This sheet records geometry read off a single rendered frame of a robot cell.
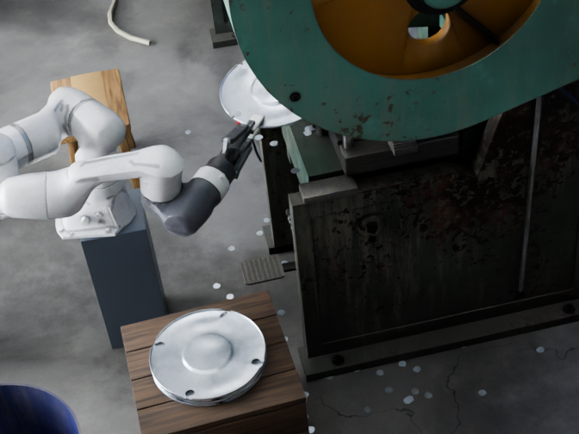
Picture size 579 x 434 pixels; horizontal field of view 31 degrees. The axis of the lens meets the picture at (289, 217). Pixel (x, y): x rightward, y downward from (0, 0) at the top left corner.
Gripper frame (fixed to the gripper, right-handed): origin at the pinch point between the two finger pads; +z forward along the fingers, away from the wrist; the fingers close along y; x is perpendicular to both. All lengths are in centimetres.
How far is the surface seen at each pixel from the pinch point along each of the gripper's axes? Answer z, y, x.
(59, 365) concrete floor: -39, -76, 55
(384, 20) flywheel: -4, 43, -38
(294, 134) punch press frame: 14.4, -13.4, -3.2
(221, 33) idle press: 133, -80, 92
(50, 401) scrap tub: -75, -30, 20
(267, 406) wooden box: -51, -40, -24
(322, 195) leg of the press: -4.7, -13.3, -20.2
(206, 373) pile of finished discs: -49, -38, -7
